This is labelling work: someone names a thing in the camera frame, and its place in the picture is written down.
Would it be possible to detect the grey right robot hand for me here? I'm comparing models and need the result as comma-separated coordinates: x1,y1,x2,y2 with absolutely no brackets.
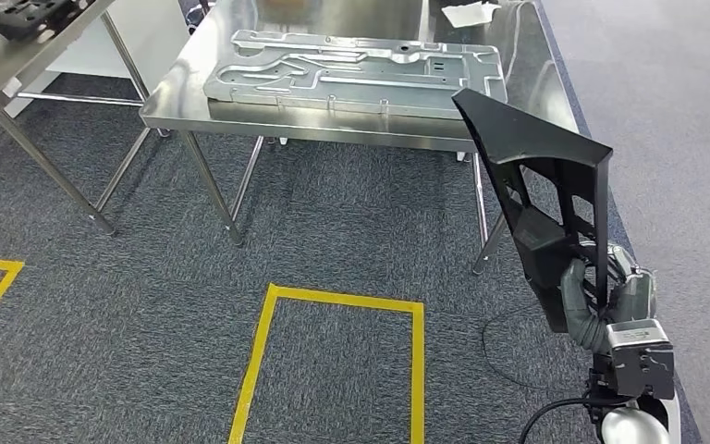
559,240,659,324

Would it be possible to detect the black plastic plate bracket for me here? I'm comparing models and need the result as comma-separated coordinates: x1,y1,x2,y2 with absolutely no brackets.
450,87,616,335

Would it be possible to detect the stainless steel workbench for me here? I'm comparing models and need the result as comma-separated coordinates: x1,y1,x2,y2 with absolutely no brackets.
139,0,581,276

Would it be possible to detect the white tissue paper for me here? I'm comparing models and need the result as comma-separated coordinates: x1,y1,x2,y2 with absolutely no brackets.
440,1,503,30

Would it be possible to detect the stamped grey metal panel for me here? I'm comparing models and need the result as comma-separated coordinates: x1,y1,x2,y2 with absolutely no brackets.
202,29,510,122

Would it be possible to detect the white cabinet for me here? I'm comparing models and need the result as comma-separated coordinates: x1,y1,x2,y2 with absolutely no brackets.
0,0,192,119

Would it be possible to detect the stainless steel side table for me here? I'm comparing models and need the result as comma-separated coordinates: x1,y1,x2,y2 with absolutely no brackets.
0,0,152,238

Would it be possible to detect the black camera cable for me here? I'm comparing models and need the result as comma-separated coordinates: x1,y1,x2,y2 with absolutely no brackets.
517,395,635,444

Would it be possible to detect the thin black floor cable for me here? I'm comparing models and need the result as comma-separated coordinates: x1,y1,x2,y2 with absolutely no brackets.
481,301,584,395

